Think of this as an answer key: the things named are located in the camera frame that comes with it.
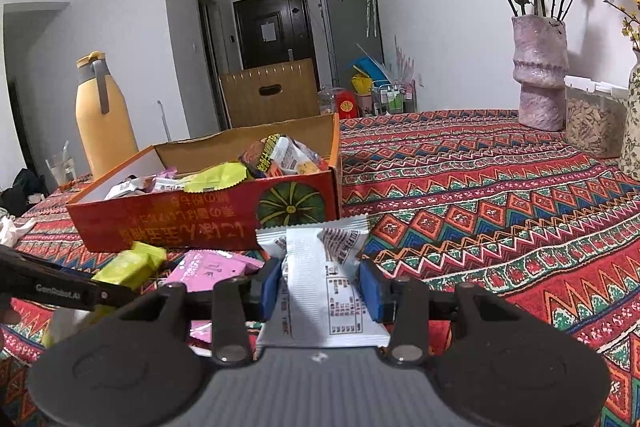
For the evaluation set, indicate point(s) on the white folded umbrella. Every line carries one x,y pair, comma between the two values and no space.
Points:
370,4

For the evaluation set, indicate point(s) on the red patterned tablecloth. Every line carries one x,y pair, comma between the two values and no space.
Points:
500,207

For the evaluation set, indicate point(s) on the white cloth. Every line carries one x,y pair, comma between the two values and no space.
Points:
12,232

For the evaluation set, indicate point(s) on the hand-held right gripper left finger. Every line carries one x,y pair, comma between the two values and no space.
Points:
270,289

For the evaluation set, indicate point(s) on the small green snack packet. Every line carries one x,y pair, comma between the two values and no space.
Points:
130,264

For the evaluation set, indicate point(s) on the paper notice on door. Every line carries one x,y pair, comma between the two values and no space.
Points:
268,32

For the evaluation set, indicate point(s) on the orange pumpkin print cardboard box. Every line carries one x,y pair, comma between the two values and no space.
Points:
200,227

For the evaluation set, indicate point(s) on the blue dustpan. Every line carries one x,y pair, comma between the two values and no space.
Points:
370,68

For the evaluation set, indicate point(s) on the pink textured vase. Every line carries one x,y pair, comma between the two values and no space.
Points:
540,92

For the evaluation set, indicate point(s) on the long green snack packet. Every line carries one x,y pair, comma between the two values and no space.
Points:
215,177

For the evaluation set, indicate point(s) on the red tin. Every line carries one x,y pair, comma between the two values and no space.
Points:
346,105

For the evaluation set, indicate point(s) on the yellow plastic item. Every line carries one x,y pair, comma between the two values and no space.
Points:
361,85

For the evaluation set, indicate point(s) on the yellow thermos jug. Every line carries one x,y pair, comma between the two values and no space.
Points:
105,127

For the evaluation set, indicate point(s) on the speckled vase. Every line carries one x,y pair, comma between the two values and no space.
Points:
631,127

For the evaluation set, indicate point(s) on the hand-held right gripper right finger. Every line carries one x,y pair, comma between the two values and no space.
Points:
375,292

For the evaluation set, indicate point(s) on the thin grey metal rod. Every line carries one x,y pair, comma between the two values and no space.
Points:
164,122

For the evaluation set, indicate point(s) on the clear plastic jar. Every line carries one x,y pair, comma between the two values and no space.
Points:
327,101

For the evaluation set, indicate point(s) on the pink snack packet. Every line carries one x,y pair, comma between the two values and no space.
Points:
200,331
169,173
210,269

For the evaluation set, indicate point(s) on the white and green snack packet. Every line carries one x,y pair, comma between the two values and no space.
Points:
65,327

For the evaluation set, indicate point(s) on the small cracker picture snack packet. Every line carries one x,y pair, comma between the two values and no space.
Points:
170,186

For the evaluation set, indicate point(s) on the dark bag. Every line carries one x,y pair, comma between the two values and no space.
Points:
25,192

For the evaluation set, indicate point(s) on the dark entrance door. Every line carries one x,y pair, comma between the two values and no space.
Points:
295,12

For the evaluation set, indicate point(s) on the grey refrigerator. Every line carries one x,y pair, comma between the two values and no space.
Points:
350,37

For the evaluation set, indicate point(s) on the clear glass cup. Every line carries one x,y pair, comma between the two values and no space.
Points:
62,172

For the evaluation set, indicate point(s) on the person's left hand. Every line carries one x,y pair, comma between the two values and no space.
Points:
9,316

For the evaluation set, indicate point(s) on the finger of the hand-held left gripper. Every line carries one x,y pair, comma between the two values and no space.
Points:
117,296
45,264

